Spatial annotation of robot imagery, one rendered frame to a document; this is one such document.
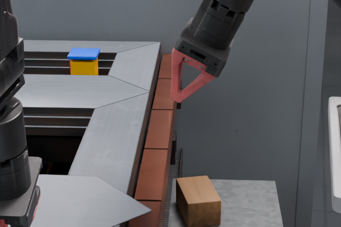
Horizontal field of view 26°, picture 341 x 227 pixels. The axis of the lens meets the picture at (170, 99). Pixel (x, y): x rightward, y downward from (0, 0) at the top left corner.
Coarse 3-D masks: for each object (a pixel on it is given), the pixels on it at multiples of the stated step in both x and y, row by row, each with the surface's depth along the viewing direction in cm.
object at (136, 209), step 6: (132, 198) 99; (132, 204) 98; (138, 204) 98; (132, 210) 96; (138, 210) 96; (144, 210) 96; (150, 210) 96; (126, 216) 95; (132, 216) 95; (138, 216) 95
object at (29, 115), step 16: (160, 48) 170; (32, 64) 163; (48, 64) 163; (64, 64) 163; (32, 112) 132; (48, 112) 131; (64, 112) 131; (80, 112) 131; (32, 128) 131; (48, 128) 131; (64, 128) 131; (80, 128) 131; (144, 128) 128; (128, 192) 103
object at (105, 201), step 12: (96, 180) 104; (96, 192) 101; (108, 192) 101; (120, 192) 101; (96, 204) 98; (108, 204) 98; (120, 204) 98; (84, 216) 95; (96, 216) 95; (108, 216) 95; (120, 216) 95
